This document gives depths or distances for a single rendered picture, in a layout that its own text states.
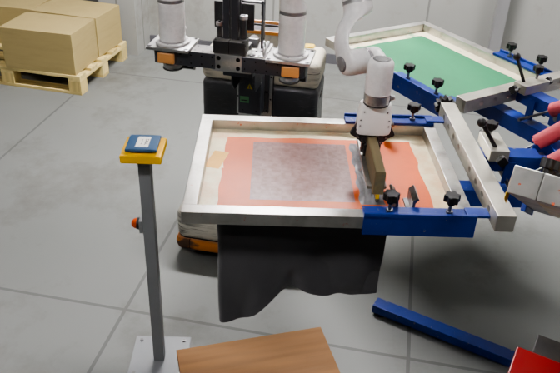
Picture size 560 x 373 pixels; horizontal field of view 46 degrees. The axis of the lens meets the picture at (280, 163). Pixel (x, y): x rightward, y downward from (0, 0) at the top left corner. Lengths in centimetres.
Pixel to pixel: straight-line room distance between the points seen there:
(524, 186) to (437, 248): 248
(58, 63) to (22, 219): 158
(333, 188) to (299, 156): 21
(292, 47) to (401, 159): 55
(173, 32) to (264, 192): 79
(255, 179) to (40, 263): 157
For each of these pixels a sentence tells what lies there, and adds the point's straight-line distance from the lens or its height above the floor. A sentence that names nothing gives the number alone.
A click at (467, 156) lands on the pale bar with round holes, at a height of 104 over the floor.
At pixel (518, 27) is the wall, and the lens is 533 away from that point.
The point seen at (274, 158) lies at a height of 96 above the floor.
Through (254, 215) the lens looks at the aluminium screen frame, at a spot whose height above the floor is 99.
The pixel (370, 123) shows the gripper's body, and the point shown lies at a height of 113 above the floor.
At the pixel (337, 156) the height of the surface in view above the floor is 96.
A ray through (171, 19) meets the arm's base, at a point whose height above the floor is 124.
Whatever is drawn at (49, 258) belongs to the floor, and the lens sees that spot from 329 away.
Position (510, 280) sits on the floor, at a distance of 329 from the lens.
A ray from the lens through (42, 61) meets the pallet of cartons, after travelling 491.
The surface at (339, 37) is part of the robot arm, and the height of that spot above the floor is 136.
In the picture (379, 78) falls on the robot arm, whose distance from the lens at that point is 185.
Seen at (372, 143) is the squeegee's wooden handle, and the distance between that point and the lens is 192.
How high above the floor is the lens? 198
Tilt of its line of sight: 30 degrees down
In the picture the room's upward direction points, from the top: 3 degrees clockwise
